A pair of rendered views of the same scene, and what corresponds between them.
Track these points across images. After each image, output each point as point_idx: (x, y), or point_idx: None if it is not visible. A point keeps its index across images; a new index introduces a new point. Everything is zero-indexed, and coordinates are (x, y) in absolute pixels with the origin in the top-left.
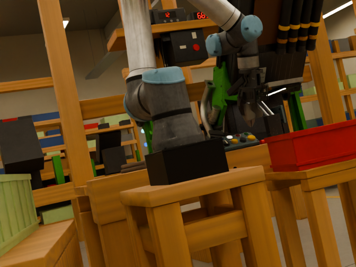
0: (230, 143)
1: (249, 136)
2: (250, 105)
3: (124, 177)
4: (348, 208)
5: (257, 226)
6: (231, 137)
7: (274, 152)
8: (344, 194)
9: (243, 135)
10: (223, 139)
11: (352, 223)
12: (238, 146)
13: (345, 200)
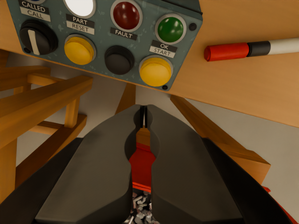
0: (61, 41)
1: (147, 71)
2: (155, 214)
3: None
4: (208, 134)
5: None
6: (82, 13)
7: None
8: (216, 138)
9: (149, 34)
10: (37, 0)
11: (201, 127)
12: (84, 69)
13: (213, 135)
